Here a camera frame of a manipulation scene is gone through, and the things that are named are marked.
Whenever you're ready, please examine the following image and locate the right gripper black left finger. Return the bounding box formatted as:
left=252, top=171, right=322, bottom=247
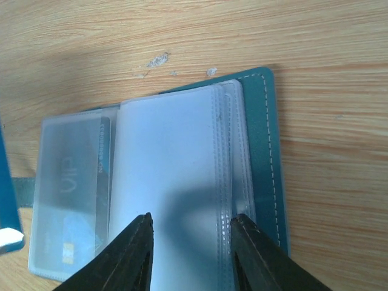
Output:
left=56, top=213, right=154, bottom=291

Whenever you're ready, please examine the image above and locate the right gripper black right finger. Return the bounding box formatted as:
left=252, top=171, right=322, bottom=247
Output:
left=230, top=213, right=330, bottom=291

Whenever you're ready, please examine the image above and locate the teal leather card holder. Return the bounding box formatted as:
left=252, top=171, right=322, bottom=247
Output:
left=15, top=67, right=290, bottom=290

